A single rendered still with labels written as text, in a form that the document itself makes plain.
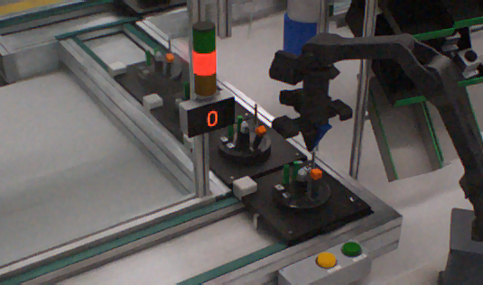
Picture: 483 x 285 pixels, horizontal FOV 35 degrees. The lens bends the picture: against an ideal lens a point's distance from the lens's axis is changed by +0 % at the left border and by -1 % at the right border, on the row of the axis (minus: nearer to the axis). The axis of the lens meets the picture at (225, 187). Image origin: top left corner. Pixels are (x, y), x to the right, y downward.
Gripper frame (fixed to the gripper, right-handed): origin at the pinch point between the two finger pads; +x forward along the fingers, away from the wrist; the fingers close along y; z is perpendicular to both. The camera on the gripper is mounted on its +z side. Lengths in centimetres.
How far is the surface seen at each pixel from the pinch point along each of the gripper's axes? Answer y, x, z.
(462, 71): -41.0, -8.3, -4.1
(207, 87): 19.7, -12.3, 12.6
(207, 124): 20.0, -3.2, 12.1
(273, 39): -58, 30, 100
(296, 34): -53, 19, 79
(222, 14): -42, 21, 110
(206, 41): 19.9, -23.1, 12.8
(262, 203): 8.7, 18.7, 5.3
